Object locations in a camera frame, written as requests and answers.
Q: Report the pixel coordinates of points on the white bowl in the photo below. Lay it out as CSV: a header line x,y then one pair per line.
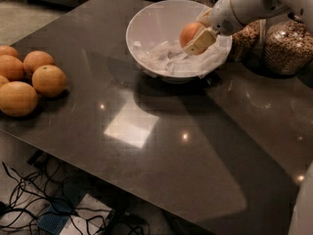
x,y
162,21

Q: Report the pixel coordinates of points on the orange front left large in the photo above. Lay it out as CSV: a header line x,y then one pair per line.
x,y
18,99

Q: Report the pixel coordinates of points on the glass jar with cereal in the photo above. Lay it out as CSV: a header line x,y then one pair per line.
x,y
288,47

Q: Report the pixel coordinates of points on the orange back left of pile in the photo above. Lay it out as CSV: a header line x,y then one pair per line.
x,y
8,50

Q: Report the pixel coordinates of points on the white paper towel in bowl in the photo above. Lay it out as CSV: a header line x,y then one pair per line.
x,y
167,59

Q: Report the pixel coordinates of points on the glass jar with nuts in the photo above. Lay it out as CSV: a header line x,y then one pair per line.
x,y
243,41

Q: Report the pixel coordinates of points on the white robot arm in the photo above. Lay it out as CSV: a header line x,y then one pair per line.
x,y
264,132

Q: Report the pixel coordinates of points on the blue box on floor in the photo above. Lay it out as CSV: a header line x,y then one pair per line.
x,y
62,207

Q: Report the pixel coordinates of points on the orange back middle of pile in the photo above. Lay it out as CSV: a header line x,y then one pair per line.
x,y
36,59

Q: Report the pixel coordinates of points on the small orange at left edge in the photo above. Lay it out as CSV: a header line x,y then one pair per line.
x,y
3,80

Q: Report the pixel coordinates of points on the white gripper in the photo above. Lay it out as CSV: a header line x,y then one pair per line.
x,y
222,18

